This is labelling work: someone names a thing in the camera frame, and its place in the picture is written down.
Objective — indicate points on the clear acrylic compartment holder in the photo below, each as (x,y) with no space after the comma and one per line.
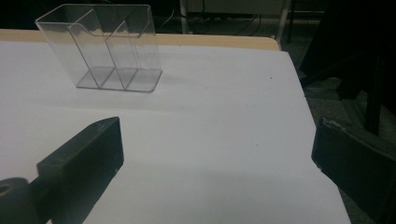
(102,53)

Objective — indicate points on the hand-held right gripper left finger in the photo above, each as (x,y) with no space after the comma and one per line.
(84,161)

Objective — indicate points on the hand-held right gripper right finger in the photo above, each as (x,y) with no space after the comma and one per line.
(355,165)

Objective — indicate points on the black metal stand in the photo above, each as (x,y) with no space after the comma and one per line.
(370,93)

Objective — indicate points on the white table cover sheet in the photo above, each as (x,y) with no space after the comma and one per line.
(202,130)

